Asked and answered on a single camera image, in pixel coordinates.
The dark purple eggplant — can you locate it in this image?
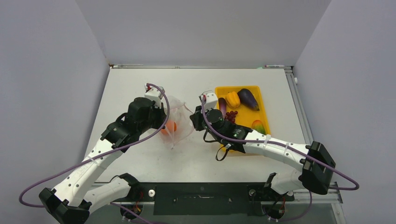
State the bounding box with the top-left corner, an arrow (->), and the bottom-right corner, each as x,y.
237,88 -> 260,111

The slim purple white eggplant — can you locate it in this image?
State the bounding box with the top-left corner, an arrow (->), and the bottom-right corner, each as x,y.
218,98 -> 227,117

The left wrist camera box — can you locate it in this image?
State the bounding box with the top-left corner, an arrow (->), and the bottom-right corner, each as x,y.
144,85 -> 165,108

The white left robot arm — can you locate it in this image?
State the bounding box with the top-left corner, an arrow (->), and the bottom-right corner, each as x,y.
39,97 -> 166,224

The red grape bunch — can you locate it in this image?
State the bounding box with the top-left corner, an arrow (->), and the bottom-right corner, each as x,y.
225,111 -> 238,123

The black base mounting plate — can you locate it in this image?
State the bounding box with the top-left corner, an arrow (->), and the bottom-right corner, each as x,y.
126,182 -> 294,216

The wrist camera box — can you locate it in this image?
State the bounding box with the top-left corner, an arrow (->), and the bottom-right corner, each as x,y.
199,91 -> 218,112
144,85 -> 165,108

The green orange mango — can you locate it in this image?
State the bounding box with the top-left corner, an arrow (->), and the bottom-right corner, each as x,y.
251,119 -> 267,135

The yellow plastic tray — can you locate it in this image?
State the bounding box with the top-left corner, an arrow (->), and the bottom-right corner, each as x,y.
215,86 -> 271,134

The aluminium frame rail back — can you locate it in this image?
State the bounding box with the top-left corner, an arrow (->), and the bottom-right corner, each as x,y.
109,64 -> 293,70

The aluminium frame rail right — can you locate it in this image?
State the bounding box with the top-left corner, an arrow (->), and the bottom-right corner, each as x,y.
284,66 -> 343,205

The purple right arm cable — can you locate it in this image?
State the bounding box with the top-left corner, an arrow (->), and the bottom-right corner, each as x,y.
200,96 -> 360,222

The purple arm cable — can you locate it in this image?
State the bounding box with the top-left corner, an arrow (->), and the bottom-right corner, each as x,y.
18,83 -> 171,224
200,96 -> 360,222

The yellow bell pepper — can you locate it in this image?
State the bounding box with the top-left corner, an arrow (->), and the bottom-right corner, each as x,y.
225,91 -> 240,109

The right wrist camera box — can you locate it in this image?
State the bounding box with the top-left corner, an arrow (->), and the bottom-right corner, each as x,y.
199,91 -> 218,112

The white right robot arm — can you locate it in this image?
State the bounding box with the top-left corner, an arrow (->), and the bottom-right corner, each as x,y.
190,106 -> 335,200

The clear zip top bag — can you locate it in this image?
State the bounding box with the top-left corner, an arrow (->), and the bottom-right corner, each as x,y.
160,96 -> 194,149

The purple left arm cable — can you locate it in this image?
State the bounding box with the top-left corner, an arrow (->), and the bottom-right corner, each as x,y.
18,83 -> 171,224

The aluminium frame rail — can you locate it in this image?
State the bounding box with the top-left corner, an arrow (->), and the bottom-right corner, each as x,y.
109,64 -> 293,70
284,66 -> 343,205

